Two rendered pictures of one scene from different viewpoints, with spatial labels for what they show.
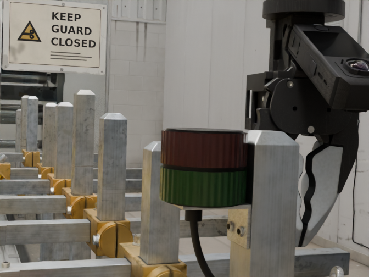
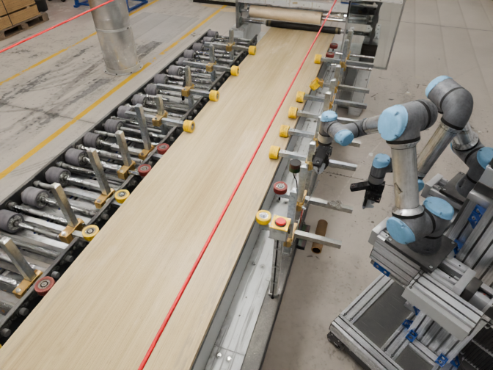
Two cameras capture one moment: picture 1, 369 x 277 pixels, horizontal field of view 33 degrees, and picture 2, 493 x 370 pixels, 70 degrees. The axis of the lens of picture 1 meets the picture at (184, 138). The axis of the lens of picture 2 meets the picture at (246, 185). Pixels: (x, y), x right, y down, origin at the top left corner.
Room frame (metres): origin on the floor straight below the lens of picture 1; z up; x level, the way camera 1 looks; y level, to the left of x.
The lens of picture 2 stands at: (-0.86, -0.70, 2.27)
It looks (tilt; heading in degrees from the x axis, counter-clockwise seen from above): 42 degrees down; 38
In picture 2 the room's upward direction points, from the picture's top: straight up
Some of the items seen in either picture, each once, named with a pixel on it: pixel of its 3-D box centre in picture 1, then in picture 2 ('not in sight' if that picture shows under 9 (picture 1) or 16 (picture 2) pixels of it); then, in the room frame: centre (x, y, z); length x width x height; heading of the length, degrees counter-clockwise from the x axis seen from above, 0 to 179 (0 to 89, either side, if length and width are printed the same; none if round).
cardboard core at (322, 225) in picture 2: not in sight; (319, 236); (0.96, -0.03, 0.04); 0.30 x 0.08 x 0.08; 19
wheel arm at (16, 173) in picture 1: (78, 173); (345, 87); (1.69, 0.29, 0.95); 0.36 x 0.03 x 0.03; 109
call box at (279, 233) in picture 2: not in sight; (279, 228); (-0.04, -0.23, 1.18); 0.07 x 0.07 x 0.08; 19
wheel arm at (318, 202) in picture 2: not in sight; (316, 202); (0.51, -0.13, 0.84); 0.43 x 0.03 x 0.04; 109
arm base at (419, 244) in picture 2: not in sight; (425, 233); (0.39, -0.69, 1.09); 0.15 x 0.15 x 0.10
